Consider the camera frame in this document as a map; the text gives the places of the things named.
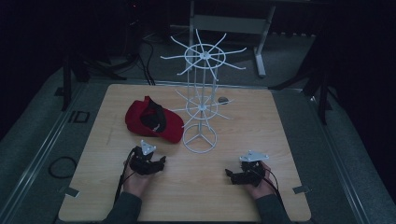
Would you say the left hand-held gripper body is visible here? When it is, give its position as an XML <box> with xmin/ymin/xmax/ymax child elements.
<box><xmin>129</xmin><ymin>139</ymin><xmax>161</xmax><ymax>175</ymax></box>

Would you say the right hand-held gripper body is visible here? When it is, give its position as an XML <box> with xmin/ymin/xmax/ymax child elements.
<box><xmin>233</xmin><ymin>150</ymin><xmax>269</xmax><ymax>188</ymax></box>

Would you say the red baseball cap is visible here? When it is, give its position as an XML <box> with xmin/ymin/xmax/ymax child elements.
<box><xmin>124</xmin><ymin>95</ymin><xmax>185</xmax><ymax>144</ymax></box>

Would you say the white wire hat rack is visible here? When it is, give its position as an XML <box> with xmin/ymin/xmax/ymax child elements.
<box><xmin>160</xmin><ymin>29</ymin><xmax>248</xmax><ymax>154</ymax></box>

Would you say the person's right hand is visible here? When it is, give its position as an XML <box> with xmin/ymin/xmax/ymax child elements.
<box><xmin>244</xmin><ymin>161</ymin><xmax>278</xmax><ymax>201</ymax></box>

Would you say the person's left hand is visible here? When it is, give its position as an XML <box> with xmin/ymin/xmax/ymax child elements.
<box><xmin>122</xmin><ymin>159</ymin><xmax>152</xmax><ymax>198</ymax></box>

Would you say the black tripod stand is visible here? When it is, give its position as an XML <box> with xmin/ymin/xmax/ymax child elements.
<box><xmin>61</xmin><ymin>52</ymin><xmax>127</xmax><ymax>112</ymax></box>
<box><xmin>269</xmin><ymin>52</ymin><xmax>332</xmax><ymax>125</ymax></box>

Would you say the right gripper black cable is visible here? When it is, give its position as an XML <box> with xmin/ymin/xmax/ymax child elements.
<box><xmin>255</xmin><ymin>161</ymin><xmax>285</xmax><ymax>207</ymax></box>

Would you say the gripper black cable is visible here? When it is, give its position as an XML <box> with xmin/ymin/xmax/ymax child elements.
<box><xmin>113</xmin><ymin>147</ymin><xmax>138</xmax><ymax>203</ymax></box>
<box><xmin>255</xmin><ymin>161</ymin><xmax>285</xmax><ymax>207</ymax></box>

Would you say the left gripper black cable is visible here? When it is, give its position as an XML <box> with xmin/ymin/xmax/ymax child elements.
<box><xmin>113</xmin><ymin>147</ymin><xmax>138</xmax><ymax>203</ymax></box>

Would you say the black cable loop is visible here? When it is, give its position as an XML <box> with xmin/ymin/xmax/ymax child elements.
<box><xmin>48</xmin><ymin>156</ymin><xmax>78</xmax><ymax>179</ymax></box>

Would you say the black floor cable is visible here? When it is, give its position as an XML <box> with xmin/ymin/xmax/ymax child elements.
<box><xmin>136</xmin><ymin>36</ymin><xmax>156</xmax><ymax>86</ymax></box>

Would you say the grey metal table frame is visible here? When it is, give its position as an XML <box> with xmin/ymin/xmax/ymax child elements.
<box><xmin>188</xmin><ymin>0</ymin><xmax>276</xmax><ymax>78</ymax></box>

